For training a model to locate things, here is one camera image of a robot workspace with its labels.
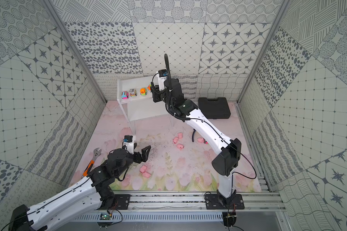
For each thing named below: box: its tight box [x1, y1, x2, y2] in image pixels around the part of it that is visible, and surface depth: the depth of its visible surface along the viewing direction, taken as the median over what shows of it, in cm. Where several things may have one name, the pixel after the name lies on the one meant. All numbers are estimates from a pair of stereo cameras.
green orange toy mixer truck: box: [139, 87, 147, 96], surface depth 79 cm
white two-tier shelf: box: [116, 75, 174, 135], surface depth 82 cm
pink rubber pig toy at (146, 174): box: [142, 171, 152, 179], surface depth 83 cm
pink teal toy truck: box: [120, 90, 130, 100], surface depth 76 cm
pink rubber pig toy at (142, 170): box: [139, 165, 151, 176], surface depth 85 cm
